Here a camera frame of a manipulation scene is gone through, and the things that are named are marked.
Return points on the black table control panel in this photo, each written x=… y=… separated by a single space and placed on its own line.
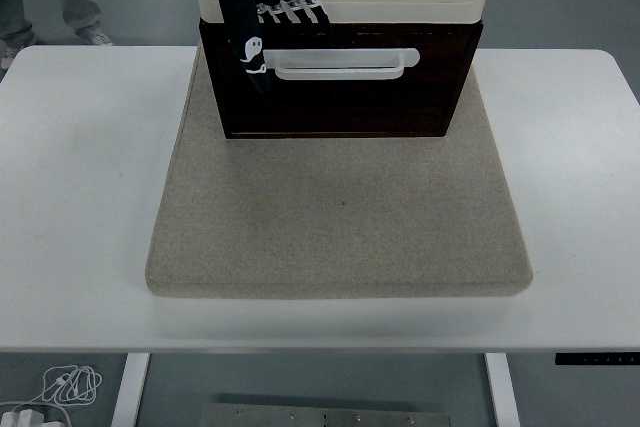
x=595 y=359

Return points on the white and black hand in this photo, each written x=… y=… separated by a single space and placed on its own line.
x=240 y=12

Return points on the dark brown wooden drawer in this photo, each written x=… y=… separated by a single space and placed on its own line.
x=440 y=59

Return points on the beige fabric mat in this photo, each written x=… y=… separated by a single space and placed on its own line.
x=340 y=222

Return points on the white table leg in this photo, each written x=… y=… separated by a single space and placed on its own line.
x=130 y=392
x=502 y=392

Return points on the dark brown wooden drawer housing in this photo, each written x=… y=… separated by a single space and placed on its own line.
x=340 y=112

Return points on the white power adapter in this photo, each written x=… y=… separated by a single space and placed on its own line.
x=25 y=419

